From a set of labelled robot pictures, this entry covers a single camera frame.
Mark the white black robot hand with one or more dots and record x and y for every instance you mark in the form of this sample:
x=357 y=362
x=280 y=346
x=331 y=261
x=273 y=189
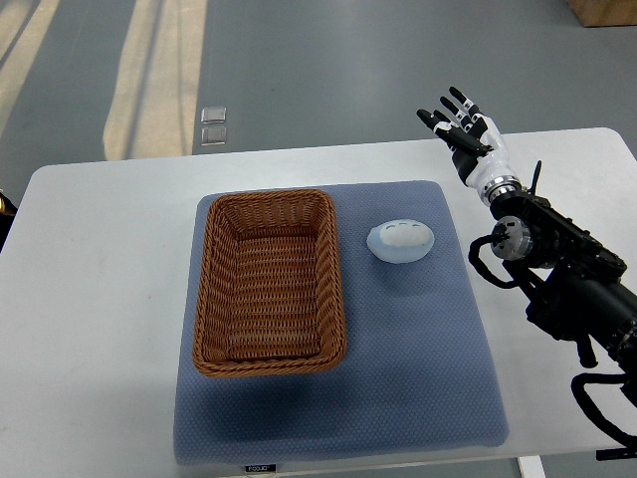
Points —
x=479 y=153

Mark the blue white plush toy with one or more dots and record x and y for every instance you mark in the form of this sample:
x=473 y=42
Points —
x=400 y=241

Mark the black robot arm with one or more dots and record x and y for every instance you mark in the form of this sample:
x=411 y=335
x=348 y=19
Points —
x=573 y=284

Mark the brown wicker basket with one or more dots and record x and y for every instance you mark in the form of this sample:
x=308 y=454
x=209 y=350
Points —
x=270 y=298

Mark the wooden box corner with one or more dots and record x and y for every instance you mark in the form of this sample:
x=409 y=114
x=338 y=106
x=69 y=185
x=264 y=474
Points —
x=604 y=13

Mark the blue quilted mat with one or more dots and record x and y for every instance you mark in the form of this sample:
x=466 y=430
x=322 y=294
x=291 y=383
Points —
x=418 y=374

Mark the lower metal floor plate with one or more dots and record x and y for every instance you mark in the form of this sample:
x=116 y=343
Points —
x=213 y=135

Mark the metal floor plate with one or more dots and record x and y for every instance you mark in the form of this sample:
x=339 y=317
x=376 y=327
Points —
x=214 y=114
x=213 y=135

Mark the upper metal floor plate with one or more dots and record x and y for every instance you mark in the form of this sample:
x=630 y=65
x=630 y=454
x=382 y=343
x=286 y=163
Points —
x=214 y=114

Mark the white table leg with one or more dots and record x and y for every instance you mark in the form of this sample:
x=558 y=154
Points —
x=531 y=467

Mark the black object at left edge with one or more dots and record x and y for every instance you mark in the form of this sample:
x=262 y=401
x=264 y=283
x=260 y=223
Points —
x=8 y=212

